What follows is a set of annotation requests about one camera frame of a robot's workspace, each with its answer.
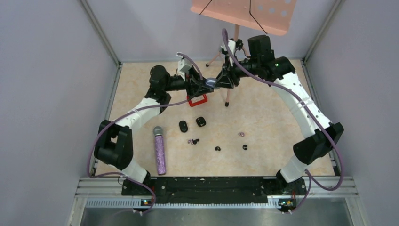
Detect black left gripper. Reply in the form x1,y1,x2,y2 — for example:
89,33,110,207
163,65,214,98

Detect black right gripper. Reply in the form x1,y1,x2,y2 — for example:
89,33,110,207
215,54,260,89

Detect silver blue earbud charging case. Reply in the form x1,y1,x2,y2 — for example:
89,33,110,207
205,78,217,88

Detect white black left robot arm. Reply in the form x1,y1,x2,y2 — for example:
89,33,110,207
93,65,207,195

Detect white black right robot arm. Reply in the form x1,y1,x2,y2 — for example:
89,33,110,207
215,33,343,194

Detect black glossy earbud case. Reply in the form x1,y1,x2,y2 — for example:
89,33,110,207
196,116,207,127

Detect black oval earbud case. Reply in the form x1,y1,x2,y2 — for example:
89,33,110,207
178,121,188,133

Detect red toy window brick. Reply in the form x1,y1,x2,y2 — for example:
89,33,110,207
187,94,208,107

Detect black earbud pair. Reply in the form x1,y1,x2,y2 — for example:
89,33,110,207
191,139,200,145

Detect purple glitter microphone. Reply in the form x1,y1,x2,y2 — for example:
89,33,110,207
153,126,167,175

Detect pink music stand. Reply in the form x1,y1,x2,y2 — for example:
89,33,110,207
190,0,297,108

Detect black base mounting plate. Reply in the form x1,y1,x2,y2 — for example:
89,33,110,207
121,177,306,204

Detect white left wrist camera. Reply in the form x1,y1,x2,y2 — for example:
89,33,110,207
176,52,192,81

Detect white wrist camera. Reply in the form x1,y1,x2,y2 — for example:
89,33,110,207
220,39,236,66
176,52,192,81

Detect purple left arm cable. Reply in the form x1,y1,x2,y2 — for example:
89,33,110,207
87,52,205,215

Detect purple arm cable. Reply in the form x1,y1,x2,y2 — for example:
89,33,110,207
221,28,343,214
87,52,205,215

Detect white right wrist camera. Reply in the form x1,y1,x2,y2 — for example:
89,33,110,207
220,39,236,66

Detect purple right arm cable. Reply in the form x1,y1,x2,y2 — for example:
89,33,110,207
221,28,343,214

